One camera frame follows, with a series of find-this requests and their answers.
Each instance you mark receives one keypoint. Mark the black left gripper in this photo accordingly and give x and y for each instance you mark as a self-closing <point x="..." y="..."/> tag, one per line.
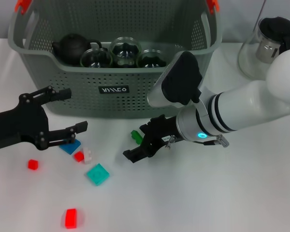
<point x="19" y="123"/>

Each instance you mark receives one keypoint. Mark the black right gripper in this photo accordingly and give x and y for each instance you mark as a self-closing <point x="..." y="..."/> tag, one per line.
<point x="162" y="133"/>

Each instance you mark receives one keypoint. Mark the green toy block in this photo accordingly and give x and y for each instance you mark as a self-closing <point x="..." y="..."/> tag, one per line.
<point x="136" y="135"/>

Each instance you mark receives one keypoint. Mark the glass teacup with black base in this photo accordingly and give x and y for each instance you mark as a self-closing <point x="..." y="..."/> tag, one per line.
<point x="151" y="60"/>
<point x="125" y="52"/>
<point x="96" y="59"/>

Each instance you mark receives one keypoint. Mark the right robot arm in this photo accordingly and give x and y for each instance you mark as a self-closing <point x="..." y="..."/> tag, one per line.
<point x="244" y="106"/>

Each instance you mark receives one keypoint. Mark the blue square block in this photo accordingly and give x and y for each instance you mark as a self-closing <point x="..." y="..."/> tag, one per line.
<point x="71" y="148"/>

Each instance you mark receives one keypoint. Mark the grey perforated storage bin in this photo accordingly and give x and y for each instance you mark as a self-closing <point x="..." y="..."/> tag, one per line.
<point x="111" y="96"/>

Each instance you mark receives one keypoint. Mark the small red block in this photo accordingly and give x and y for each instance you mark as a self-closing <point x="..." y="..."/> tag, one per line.
<point x="32" y="164"/>
<point x="78" y="156"/>

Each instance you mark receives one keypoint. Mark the small white block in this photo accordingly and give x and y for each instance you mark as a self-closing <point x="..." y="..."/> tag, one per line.
<point x="88" y="156"/>

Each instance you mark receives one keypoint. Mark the teal square block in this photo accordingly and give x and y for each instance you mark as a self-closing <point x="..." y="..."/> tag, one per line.
<point x="97" y="175"/>

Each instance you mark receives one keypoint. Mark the bright red block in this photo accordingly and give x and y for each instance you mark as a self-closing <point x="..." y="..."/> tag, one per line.
<point x="70" y="218"/>

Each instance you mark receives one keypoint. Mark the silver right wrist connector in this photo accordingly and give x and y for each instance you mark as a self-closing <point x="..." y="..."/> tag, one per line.
<point x="171" y="141"/>

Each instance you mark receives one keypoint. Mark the black clay teapot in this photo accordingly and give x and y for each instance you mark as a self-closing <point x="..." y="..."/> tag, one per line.
<point x="72" y="49"/>

